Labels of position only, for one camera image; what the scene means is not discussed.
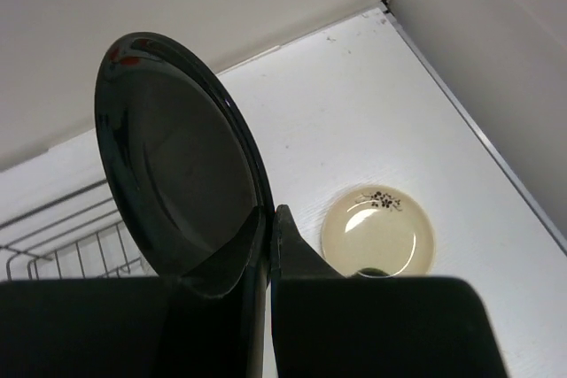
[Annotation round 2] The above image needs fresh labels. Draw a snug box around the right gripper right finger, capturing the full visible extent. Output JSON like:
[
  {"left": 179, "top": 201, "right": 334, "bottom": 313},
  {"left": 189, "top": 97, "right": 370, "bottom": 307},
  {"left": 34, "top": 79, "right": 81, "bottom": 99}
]
[{"left": 271, "top": 205, "right": 507, "bottom": 377}]

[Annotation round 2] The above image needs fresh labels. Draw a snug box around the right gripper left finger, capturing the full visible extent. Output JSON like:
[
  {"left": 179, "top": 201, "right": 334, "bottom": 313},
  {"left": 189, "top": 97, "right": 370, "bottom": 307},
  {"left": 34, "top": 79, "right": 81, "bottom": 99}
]
[{"left": 1, "top": 208, "right": 265, "bottom": 377}]

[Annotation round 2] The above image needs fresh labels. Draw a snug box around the black plate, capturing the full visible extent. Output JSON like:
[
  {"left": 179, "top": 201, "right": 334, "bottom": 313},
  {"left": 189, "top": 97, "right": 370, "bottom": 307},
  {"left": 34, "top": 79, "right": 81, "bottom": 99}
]
[{"left": 94, "top": 32, "right": 274, "bottom": 377}]

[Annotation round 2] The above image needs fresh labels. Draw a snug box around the cream floral plate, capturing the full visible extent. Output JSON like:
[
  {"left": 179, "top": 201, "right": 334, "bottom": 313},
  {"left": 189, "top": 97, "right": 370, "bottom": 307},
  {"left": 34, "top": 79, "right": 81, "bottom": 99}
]
[{"left": 321, "top": 185, "right": 436, "bottom": 277}]

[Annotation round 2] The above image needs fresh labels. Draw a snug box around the grey wire dish rack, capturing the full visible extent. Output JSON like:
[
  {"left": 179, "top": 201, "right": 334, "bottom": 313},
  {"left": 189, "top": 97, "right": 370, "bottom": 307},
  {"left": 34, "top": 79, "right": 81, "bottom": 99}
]
[{"left": 1, "top": 180, "right": 152, "bottom": 281}]

